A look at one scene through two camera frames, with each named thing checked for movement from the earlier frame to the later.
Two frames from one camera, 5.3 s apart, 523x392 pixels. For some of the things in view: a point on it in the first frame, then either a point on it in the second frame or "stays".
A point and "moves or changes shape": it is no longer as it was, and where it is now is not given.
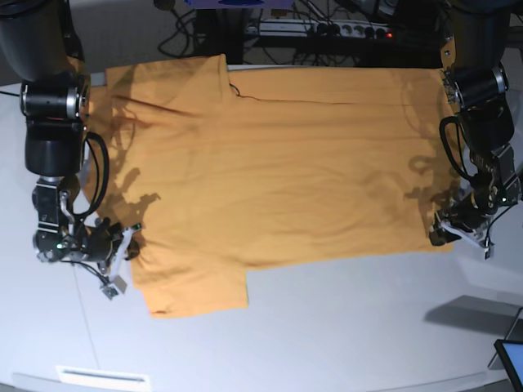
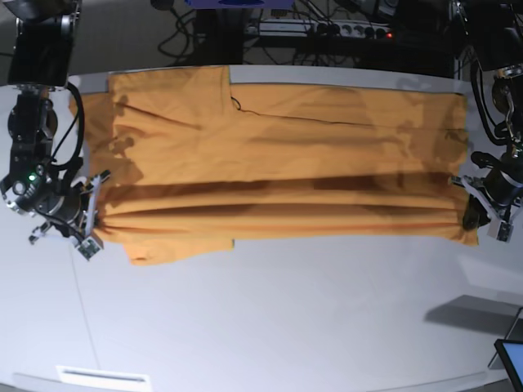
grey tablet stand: x=516 y=334 stays
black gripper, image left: x=99 y=239 → x=60 y=206
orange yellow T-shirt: x=218 y=171 moves or changes shape
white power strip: x=303 y=28 stays
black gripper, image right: x=469 y=210 → x=499 y=189
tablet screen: x=511 y=354 stays
